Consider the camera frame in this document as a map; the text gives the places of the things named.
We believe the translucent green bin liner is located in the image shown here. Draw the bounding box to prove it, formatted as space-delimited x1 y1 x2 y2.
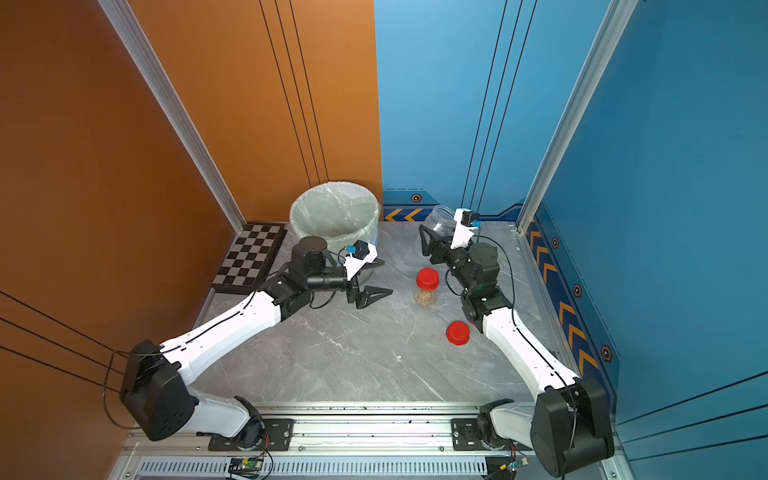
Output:
289 182 381 253

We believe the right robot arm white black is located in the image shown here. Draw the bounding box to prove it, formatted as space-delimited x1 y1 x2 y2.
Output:
419 226 615 478

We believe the peanut jar back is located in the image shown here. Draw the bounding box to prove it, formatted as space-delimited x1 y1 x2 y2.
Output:
415 288 437 306

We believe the red lid of back jar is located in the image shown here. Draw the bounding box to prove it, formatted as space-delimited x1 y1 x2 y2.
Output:
416 268 440 291

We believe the black white chessboard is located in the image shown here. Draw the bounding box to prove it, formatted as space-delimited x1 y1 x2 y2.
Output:
212 222 287 295

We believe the grey mesh trash bin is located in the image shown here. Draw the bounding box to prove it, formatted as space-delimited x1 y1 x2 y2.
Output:
356 264 378 285

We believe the right aluminium corner post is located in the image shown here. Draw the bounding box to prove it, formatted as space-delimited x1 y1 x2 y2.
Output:
516 0 638 235

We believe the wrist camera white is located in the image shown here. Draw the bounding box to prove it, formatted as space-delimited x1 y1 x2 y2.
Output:
450 208 481 250
343 240 378 266

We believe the left aluminium corner post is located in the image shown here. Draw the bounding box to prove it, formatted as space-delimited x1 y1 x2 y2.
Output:
98 0 246 233

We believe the aluminium corner post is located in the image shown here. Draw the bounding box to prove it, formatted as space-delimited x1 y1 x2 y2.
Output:
516 0 638 235
98 0 246 233

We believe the red lid of jar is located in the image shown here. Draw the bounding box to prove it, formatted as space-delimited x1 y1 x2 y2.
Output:
416 268 440 291
445 321 471 346

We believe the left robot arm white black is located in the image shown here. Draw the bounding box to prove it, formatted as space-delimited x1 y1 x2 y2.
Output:
119 236 392 450

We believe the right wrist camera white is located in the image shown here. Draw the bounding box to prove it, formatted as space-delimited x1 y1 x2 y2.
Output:
450 208 481 250

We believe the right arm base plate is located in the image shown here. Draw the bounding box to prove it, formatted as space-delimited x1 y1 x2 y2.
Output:
450 416 533 453

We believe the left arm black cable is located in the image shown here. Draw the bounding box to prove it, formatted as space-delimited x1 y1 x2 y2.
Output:
101 269 289 430

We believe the left green circuit board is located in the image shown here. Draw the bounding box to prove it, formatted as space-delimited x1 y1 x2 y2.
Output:
226 457 266 479

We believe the right green circuit board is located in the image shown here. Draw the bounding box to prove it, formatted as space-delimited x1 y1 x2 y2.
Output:
496 454 530 479

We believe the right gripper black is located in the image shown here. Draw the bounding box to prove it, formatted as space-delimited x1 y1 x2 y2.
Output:
421 222 478 297

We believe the green circuit board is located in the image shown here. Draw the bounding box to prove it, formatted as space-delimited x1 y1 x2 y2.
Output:
226 457 266 479
496 454 530 479

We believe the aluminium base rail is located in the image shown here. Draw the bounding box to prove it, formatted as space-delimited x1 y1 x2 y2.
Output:
110 402 548 479

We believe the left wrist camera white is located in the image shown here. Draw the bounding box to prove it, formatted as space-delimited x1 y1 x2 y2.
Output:
343 240 378 266

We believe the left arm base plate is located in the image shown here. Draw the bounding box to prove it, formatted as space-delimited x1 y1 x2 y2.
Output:
207 418 295 453

